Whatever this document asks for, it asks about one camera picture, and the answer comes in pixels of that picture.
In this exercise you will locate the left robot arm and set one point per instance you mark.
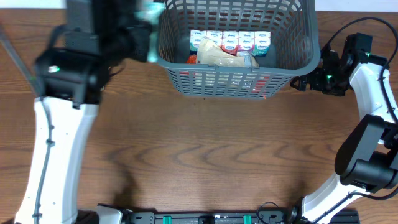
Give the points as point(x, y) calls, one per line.
point(70, 76)

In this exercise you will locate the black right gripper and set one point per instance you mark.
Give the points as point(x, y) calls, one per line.
point(315, 84)

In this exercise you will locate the beige paper pouch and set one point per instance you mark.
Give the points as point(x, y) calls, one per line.
point(209, 53)

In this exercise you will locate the teal snack packet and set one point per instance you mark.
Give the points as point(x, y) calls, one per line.
point(150, 11)

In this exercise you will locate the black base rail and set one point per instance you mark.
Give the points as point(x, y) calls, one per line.
point(264, 216)

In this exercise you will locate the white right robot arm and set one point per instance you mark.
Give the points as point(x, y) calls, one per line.
point(367, 160)

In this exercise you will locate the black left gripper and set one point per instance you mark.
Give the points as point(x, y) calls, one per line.
point(141, 38)

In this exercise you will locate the multicolour tissue pack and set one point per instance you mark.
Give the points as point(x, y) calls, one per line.
point(232, 42)

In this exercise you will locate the grey plastic basket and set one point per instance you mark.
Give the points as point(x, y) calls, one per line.
point(294, 49)

